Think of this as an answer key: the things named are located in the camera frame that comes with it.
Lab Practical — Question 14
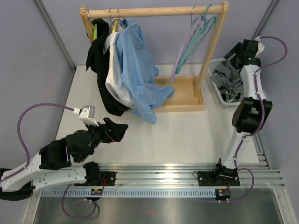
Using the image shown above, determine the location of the purple plastic hanger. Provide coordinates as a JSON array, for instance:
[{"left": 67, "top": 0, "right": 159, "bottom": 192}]
[{"left": 170, "top": 6, "right": 206, "bottom": 84}]

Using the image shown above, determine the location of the blue shirt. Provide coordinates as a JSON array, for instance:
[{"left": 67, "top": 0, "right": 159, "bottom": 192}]
[{"left": 116, "top": 19, "right": 175, "bottom": 124}]

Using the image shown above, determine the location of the teal plastic hanger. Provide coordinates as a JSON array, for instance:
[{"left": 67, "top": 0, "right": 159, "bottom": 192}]
[{"left": 172, "top": 4, "right": 217, "bottom": 76}]

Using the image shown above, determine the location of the wooden clothes rack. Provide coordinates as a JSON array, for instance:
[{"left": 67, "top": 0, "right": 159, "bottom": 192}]
[{"left": 79, "top": 1, "right": 229, "bottom": 112}]

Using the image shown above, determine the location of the green plastic hanger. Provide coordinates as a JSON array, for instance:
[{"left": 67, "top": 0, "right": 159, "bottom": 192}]
[{"left": 87, "top": 11, "right": 97, "bottom": 43}]

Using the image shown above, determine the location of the white shirt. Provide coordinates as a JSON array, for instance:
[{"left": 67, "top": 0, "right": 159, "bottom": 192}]
[{"left": 103, "top": 23, "right": 136, "bottom": 110}]

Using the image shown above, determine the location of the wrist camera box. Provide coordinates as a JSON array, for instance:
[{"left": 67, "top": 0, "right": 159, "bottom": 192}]
[
  {"left": 79, "top": 105, "right": 99, "bottom": 126},
  {"left": 254, "top": 36, "right": 265, "bottom": 58}
]

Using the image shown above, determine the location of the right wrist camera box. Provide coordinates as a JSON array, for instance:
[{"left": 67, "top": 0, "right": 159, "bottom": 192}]
[{"left": 254, "top": 36, "right": 265, "bottom": 58}]

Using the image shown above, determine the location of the grey shirt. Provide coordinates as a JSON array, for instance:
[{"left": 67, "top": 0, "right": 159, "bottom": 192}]
[{"left": 210, "top": 60, "right": 244, "bottom": 102}]

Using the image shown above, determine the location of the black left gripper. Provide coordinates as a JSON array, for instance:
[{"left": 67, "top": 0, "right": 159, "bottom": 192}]
[{"left": 78, "top": 118, "right": 128, "bottom": 162}]

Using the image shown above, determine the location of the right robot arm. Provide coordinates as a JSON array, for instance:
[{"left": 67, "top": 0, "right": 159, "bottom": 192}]
[{"left": 198, "top": 40, "right": 272, "bottom": 187}]

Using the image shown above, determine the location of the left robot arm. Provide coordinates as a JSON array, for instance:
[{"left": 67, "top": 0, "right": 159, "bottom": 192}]
[{"left": 0, "top": 118, "right": 128, "bottom": 201}]

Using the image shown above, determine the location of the black shirt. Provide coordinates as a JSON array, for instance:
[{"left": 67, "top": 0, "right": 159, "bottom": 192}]
[{"left": 85, "top": 19, "right": 128, "bottom": 117}]

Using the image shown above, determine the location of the yellow plastic hanger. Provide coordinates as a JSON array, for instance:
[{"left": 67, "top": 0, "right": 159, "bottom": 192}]
[{"left": 108, "top": 9, "right": 120, "bottom": 33}]

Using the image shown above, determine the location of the white slotted cable duct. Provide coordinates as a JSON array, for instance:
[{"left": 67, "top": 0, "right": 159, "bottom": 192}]
[{"left": 42, "top": 188, "right": 216, "bottom": 198}]

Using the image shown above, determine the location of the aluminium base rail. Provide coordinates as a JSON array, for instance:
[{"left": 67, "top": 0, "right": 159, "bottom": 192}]
[{"left": 99, "top": 161, "right": 285, "bottom": 188}]

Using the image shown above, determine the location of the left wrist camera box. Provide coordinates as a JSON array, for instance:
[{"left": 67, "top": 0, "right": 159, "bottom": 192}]
[{"left": 79, "top": 105, "right": 99, "bottom": 126}]

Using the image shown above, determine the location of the white plastic basket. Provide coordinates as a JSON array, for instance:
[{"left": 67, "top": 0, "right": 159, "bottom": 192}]
[{"left": 207, "top": 58, "right": 240, "bottom": 107}]

